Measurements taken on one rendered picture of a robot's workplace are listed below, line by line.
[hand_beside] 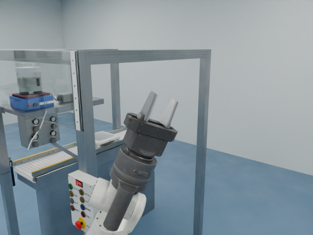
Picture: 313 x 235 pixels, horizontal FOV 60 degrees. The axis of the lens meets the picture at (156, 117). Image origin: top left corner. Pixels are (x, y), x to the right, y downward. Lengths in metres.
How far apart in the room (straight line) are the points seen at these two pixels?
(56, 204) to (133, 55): 1.30
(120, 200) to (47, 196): 1.64
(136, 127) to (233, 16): 4.04
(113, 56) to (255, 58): 3.25
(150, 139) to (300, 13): 3.76
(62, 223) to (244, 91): 3.21
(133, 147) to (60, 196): 1.68
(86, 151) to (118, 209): 0.71
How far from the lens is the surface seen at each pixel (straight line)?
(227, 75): 4.52
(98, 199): 0.62
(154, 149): 0.58
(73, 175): 1.29
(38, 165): 2.15
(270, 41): 4.27
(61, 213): 2.28
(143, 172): 0.57
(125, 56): 1.35
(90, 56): 1.21
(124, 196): 0.57
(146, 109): 0.56
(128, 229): 0.67
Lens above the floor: 1.73
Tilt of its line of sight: 14 degrees down
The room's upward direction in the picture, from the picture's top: straight up
